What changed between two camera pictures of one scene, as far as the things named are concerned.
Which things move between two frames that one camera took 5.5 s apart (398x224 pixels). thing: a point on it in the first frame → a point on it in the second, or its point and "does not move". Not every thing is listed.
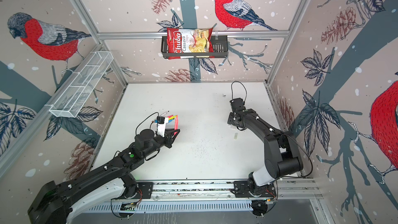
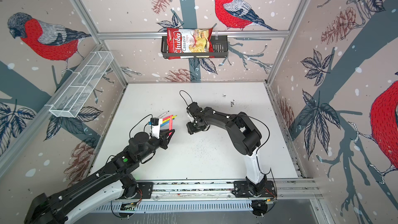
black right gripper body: x=230 y=120 → x=193 y=127
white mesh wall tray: x=74 y=97 does not move
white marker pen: x=163 y=114 does not move
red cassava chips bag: x=190 y=43 does not move
